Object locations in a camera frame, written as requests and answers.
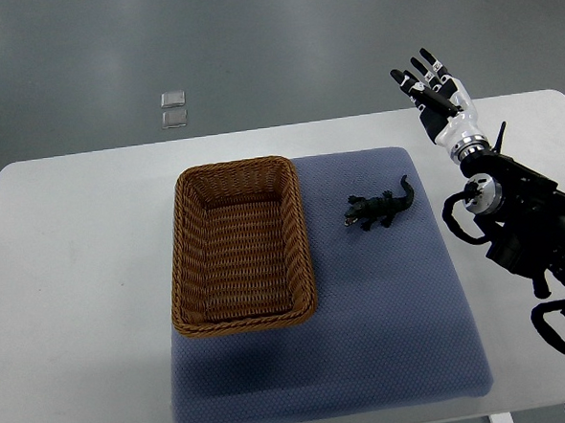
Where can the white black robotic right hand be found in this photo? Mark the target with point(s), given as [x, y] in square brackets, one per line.
[447, 113]

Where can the dark toy crocodile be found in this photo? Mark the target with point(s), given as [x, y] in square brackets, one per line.
[383, 208]

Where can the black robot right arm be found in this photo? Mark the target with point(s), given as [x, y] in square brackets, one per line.
[520, 215]

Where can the brown wicker basket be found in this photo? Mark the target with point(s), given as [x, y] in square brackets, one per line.
[241, 260]

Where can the blue-grey foam mat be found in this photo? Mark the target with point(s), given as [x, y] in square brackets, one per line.
[392, 326]

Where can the upper floor plate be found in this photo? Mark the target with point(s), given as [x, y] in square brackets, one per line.
[171, 99]

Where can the floor plate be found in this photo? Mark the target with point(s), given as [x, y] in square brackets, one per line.
[175, 118]
[171, 99]

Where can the lower floor plate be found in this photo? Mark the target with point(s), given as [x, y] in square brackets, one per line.
[175, 118]

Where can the white table leg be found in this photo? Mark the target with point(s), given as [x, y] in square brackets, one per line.
[502, 417]

